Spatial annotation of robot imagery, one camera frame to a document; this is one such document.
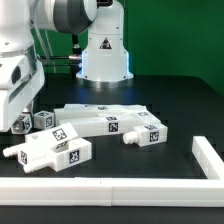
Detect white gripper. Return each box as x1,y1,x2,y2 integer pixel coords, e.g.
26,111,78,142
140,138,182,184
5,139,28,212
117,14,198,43
0,55,45,132

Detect white cube nut front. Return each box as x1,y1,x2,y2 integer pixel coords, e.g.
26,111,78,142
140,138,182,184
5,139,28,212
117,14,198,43
11,114,32,134

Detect white cube nut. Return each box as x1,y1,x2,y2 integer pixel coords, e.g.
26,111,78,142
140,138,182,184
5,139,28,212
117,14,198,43
34,111,54,130
11,114,32,134

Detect white chair seat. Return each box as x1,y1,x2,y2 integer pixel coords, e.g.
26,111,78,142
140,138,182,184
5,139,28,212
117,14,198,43
3,138,92,173

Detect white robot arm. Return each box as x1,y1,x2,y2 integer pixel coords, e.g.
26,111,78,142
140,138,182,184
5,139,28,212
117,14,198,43
0,0,133,132

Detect white rear chair bar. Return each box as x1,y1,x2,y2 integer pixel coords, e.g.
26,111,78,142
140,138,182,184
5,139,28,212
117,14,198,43
54,104,159,124

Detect white long chair back bar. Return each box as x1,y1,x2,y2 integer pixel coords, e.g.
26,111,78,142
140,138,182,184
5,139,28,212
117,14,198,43
59,115,142,137

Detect white cube nut left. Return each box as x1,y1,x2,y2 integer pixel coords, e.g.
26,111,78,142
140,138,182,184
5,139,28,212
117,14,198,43
34,111,54,130

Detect white L-shaped fence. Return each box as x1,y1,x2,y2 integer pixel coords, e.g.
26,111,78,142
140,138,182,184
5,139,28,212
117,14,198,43
0,136,224,207

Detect black cables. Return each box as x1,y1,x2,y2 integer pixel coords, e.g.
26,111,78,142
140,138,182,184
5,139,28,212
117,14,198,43
36,55,83,73

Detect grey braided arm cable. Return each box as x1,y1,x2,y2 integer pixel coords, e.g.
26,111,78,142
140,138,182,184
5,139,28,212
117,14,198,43
30,0,51,66

